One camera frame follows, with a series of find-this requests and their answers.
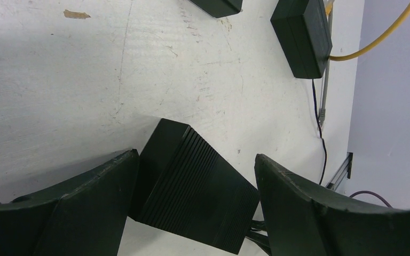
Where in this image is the small black wall adapter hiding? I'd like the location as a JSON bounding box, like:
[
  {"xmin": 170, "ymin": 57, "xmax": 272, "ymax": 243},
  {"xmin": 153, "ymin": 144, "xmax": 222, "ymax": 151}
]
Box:
[{"xmin": 190, "ymin": 0, "xmax": 243, "ymax": 18}]

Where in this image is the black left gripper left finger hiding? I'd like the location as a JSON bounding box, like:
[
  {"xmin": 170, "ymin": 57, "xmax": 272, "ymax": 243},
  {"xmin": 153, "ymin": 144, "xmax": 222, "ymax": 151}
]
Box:
[{"xmin": 0, "ymin": 149, "xmax": 139, "ymax": 255}]

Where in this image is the orange ethernet cable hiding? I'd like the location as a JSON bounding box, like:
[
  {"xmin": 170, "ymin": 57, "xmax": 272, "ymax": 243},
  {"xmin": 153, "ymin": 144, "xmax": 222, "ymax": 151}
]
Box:
[{"xmin": 325, "ymin": 0, "xmax": 410, "ymax": 62}]

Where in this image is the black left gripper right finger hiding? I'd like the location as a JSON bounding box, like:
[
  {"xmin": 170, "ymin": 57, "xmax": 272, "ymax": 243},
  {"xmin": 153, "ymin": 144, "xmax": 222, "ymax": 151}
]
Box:
[{"xmin": 254, "ymin": 154, "xmax": 410, "ymax": 255}]

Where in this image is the black power adapter brick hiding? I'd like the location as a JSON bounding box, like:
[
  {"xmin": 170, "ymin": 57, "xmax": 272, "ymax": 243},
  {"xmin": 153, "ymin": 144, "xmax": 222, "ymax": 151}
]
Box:
[{"xmin": 271, "ymin": 0, "xmax": 333, "ymax": 79}]

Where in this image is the small black labelled switch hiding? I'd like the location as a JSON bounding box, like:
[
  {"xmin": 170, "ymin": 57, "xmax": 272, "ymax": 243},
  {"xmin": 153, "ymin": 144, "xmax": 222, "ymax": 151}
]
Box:
[{"xmin": 128, "ymin": 118, "xmax": 259, "ymax": 254}]

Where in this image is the thin black plug cable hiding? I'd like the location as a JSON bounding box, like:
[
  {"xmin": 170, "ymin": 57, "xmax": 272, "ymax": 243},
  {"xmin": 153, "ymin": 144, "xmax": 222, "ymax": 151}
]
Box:
[{"xmin": 311, "ymin": 79, "xmax": 328, "ymax": 186}]

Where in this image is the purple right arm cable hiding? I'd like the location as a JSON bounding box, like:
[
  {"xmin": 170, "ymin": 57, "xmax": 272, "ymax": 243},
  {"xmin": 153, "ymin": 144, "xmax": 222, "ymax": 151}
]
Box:
[{"xmin": 349, "ymin": 190, "xmax": 393, "ymax": 209}]

